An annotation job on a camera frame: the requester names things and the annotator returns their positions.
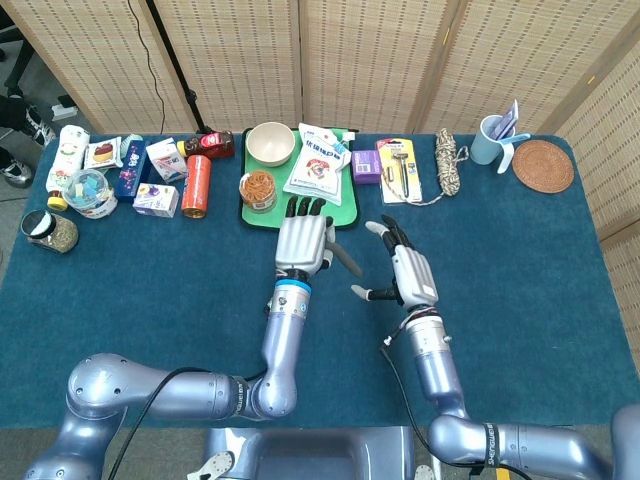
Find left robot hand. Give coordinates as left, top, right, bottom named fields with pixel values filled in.
left=273, top=195, right=337, bottom=279

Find light blue cup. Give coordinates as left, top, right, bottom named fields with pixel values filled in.
left=469, top=114, right=516, bottom=166

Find white pouch with yellow cap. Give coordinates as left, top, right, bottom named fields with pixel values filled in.
left=44, top=124, right=91, bottom=211

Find glass jar with black lid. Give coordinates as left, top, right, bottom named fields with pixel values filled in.
left=20, top=209, right=80, bottom=255

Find bamboo folding screen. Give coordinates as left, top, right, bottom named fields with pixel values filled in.
left=0, top=0, right=640, bottom=296

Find white carton red blue print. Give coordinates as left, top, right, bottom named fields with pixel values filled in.
left=145, top=137, right=190, bottom=184

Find tall dark blue box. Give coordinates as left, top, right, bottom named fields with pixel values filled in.
left=117, top=138, right=151, bottom=204

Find razor blister pack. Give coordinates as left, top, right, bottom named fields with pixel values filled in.
left=375, top=138, right=424, bottom=205

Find orange cylindrical can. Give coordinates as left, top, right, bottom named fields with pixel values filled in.
left=180, top=154, right=213, bottom=220

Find brown bottle with red label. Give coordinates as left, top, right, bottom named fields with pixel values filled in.
left=176, top=129, right=236, bottom=160

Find round woven coaster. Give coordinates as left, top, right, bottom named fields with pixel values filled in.
left=511, top=139, right=576, bottom=194

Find bundle of twisted rope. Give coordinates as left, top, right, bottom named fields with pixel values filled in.
left=409, top=128, right=470, bottom=207

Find snack packet with cake picture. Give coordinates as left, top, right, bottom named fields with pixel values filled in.
left=82, top=135, right=124, bottom=171

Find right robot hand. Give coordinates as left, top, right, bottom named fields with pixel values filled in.
left=349, top=214, right=440, bottom=309

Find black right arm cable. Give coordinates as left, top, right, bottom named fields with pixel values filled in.
left=380, top=319, right=531, bottom=480

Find clear jar of orange snacks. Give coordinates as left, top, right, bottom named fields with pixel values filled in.
left=238, top=169, right=278, bottom=215

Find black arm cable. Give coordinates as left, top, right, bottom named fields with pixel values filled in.
left=380, top=319, right=531, bottom=480
left=102, top=367, right=269, bottom=480

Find small white purple box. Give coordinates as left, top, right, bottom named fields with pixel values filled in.
left=132, top=182, right=180, bottom=219

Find green mat with black edge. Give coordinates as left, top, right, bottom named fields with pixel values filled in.
left=238, top=127, right=361, bottom=232

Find clear tub of coloured clips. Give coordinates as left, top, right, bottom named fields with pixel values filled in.
left=62, top=168, right=119, bottom=220

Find black stand pole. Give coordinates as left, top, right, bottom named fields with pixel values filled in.
left=144, top=0, right=211, bottom=135

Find purple white packets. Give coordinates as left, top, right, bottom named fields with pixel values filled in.
left=492, top=98, right=520, bottom=140

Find white blue plastic tool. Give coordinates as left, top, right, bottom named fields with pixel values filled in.
left=496, top=132, right=532, bottom=175

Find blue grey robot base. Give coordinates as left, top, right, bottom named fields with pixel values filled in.
left=202, top=425, right=416, bottom=480

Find thin black hanging cable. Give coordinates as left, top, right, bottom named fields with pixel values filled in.
left=126, top=0, right=167, bottom=132

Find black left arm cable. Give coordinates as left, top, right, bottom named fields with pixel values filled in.
left=102, top=367, right=269, bottom=480

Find white powder bag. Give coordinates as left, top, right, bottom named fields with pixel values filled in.
left=282, top=122, right=354, bottom=207

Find white power strip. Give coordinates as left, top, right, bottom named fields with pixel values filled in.
left=51, top=94, right=79, bottom=120

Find blue felt table cover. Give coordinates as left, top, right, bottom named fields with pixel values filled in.
left=0, top=132, right=639, bottom=431

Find white black sneaker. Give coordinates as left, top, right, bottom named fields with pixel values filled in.
left=0, top=159, right=34, bottom=189
left=24, top=104, right=56, bottom=146

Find cream bowl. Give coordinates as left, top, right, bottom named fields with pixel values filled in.
left=245, top=121, right=296, bottom=168

